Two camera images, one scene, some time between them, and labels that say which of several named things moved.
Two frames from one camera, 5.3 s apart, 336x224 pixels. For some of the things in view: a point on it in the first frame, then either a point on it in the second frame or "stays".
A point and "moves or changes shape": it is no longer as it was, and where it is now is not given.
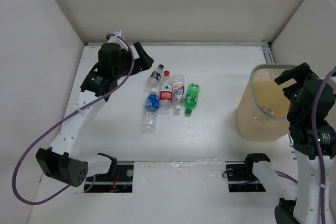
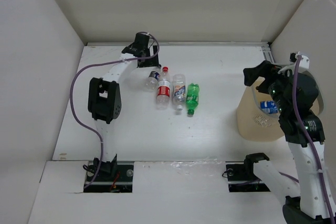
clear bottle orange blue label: (178, 91) stays
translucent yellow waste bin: (262, 114) stays
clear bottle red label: (165, 95) moves or changes shape
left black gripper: (144, 62) -> (149, 63)
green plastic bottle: (191, 98) stays
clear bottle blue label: (151, 109) -> (268, 107)
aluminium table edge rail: (195, 43) stays
